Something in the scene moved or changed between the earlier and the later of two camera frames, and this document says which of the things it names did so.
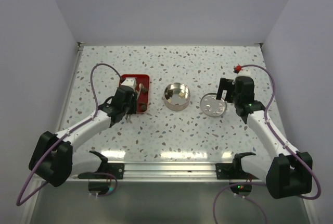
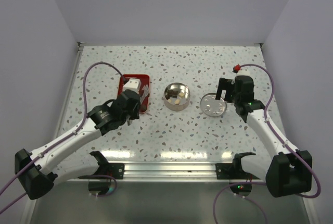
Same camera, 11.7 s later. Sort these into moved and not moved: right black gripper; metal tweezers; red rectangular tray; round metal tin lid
Moved: metal tweezers
Not moved: red rectangular tray; round metal tin lid; right black gripper
